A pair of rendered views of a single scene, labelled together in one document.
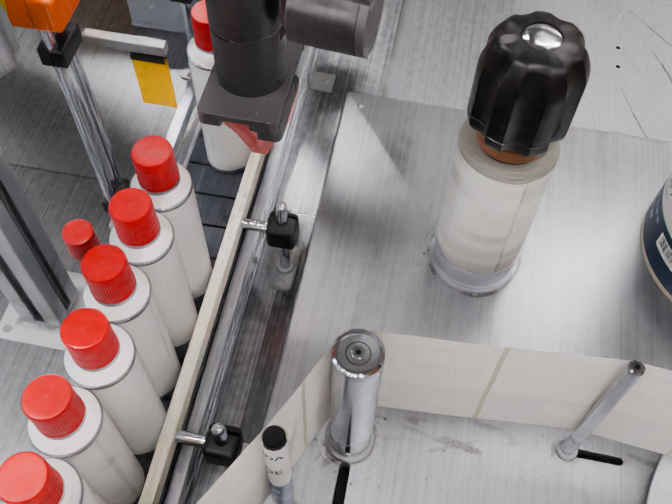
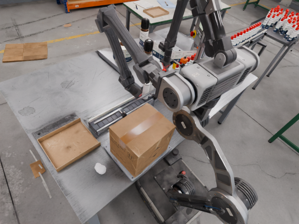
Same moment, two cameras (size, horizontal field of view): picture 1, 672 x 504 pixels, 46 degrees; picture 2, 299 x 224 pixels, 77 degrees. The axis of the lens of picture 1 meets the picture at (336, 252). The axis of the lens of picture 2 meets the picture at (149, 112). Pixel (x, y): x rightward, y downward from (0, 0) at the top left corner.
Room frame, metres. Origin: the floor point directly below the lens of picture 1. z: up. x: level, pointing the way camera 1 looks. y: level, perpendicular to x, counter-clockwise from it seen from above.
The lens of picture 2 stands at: (1.67, 0.69, 1.98)
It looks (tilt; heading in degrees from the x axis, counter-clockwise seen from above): 49 degrees down; 209
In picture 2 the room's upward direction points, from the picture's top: 11 degrees clockwise
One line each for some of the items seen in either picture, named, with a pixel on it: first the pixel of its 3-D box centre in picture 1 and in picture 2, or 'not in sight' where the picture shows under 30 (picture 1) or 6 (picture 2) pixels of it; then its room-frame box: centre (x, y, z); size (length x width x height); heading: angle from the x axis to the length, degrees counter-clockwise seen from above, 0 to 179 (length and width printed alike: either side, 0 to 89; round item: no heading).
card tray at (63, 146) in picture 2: not in sight; (69, 142); (1.38, -0.01, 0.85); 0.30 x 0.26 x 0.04; 171
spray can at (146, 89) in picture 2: not in sight; (146, 88); (0.73, 0.09, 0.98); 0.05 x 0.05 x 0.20
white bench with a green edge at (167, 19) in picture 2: not in sight; (175, 27); (-1.56, -0.91, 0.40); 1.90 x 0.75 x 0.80; 164
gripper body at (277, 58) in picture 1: (250, 54); (167, 58); (0.45, 0.07, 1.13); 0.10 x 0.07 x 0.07; 170
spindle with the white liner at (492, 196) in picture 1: (501, 166); (147, 55); (0.43, -0.14, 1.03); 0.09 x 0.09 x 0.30
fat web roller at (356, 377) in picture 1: (353, 400); not in sight; (0.23, -0.02, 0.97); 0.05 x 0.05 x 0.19
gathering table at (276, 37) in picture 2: not in sight; (262, 53); (-1.91, 0.63, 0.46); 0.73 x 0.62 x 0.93; 171
